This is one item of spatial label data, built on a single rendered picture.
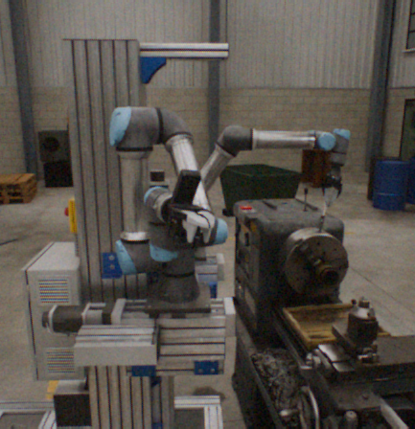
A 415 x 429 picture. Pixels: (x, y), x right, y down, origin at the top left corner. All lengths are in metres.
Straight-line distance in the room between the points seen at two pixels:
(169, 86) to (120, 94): 10.21
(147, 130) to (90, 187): 0.38
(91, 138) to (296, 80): 11.26
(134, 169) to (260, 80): 11.07
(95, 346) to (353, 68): 12.49
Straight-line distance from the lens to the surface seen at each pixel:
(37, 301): 1.71
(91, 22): 11.93
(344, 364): 1.58
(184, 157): 1.26
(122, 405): 1.95
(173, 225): 0.93
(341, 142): 2.03
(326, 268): 1.95
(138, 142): 1.29
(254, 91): 12.17
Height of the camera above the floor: 1.80
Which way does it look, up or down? 14 degrees down
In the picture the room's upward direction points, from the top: straight up
